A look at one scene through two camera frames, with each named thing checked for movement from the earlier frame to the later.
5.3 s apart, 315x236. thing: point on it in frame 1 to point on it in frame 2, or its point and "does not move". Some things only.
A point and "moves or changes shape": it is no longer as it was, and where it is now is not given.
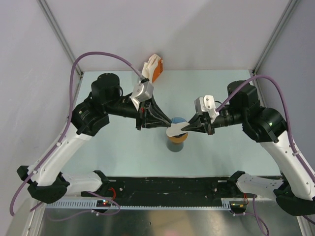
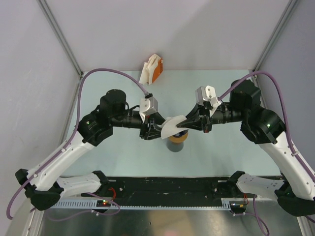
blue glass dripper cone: x=176 y=120 to x=181 y=133
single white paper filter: x=175 y=129 moves or changes shape
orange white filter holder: x=148 y=66 does not move
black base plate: x=172 y=189 does not move
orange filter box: x=158 y=71 does not move
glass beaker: x=174 y=147 does not move
